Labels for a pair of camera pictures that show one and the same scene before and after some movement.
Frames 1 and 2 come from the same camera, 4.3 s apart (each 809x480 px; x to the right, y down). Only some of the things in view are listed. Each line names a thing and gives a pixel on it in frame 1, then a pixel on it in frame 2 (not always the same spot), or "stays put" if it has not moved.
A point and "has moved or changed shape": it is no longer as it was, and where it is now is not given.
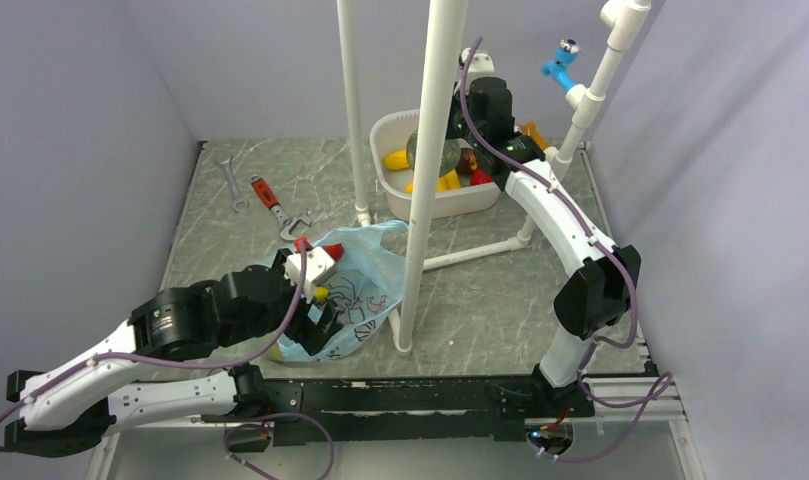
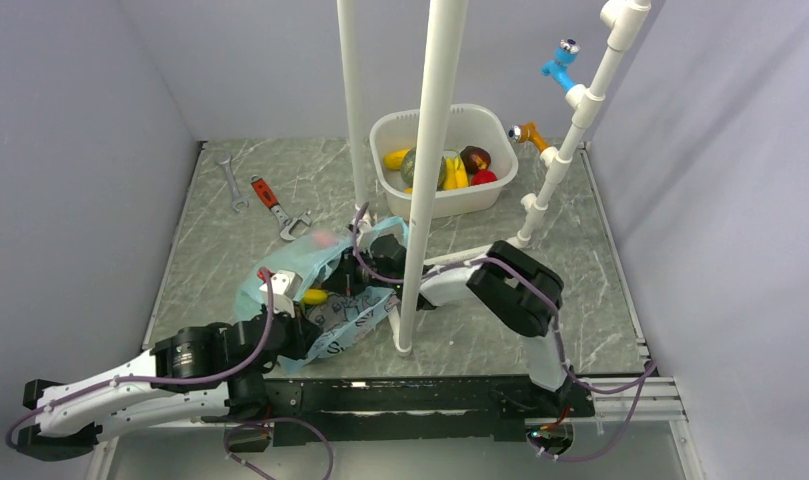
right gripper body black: (457, 126) to (356, 280)
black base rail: (344, 410) stays put
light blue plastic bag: (367, 283) has moved or changed shape
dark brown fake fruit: (468, 161) stays put
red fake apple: (477, 177) stays put
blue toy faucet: (566, 54) stays put
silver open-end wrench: (237, 198) stays put
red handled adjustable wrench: (269, 200) stays put
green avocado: (451, 154) to (407, 169)
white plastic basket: (389, 132) stays put
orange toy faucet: (530, 129) stays put
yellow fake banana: (444, 183) to (455, 173)
